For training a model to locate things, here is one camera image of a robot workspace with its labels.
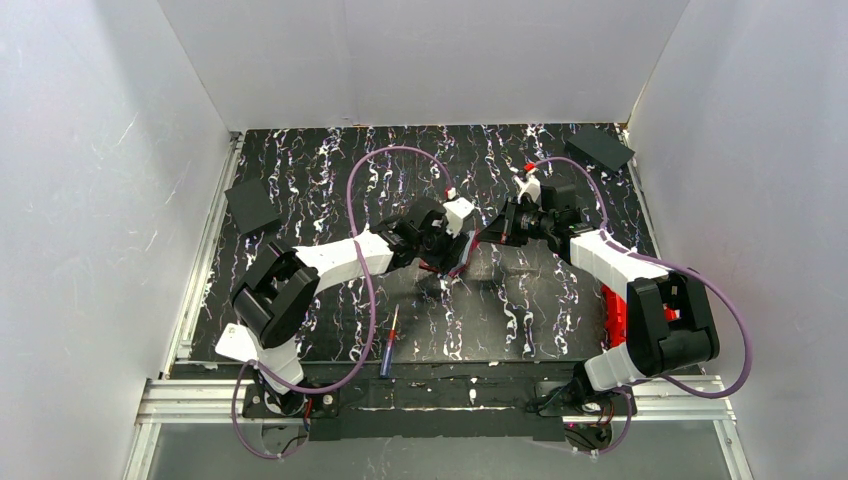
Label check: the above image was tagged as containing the black block far right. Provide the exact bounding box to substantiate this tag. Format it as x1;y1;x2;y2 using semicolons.
564;125;635;173

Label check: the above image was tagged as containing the aluminium front rail frame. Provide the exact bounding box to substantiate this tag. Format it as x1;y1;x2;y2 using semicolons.
124;373;752;479

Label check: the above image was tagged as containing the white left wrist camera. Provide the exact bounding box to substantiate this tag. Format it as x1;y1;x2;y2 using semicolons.
442;187;474;237

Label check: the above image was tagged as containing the black block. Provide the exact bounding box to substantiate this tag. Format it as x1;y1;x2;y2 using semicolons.
224;178;281;235
564;125;635;173

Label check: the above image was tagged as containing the red plastic bin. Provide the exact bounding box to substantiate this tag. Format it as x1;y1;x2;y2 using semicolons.
601;279;682;348

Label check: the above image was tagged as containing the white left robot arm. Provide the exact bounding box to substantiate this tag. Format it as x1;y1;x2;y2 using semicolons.
231;197;480;395

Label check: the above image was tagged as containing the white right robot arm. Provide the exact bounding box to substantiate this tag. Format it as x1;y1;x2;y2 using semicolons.
478;186;720;397

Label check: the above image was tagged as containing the aluminium left side rail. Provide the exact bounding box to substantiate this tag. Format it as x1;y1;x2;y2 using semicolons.
158;131;245;380

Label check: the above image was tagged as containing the black block far left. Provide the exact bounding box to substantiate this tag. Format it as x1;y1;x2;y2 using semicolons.
224;178;281;235

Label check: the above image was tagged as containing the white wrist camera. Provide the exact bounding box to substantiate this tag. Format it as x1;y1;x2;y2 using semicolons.
442;187;474;237
513;163;541;203

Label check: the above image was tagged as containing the white card near left base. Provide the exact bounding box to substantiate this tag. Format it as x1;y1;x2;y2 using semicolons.
214;323;260;363

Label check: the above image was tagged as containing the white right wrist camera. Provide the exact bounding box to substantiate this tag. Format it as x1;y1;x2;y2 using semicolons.
513;163;541;203

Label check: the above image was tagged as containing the blue red screwdriver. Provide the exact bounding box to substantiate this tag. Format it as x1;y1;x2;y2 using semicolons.
379;304;400;379

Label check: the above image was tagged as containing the red leather card holder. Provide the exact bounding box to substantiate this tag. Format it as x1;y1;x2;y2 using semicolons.
419;229;479;277

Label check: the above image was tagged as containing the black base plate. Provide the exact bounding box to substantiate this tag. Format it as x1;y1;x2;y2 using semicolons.
239;384;340;419
525;381;637;423

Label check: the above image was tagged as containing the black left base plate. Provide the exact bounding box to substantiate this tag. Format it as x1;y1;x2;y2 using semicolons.
239;384;340;419

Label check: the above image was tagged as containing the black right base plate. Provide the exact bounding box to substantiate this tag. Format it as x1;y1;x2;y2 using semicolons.
525;381;637;423

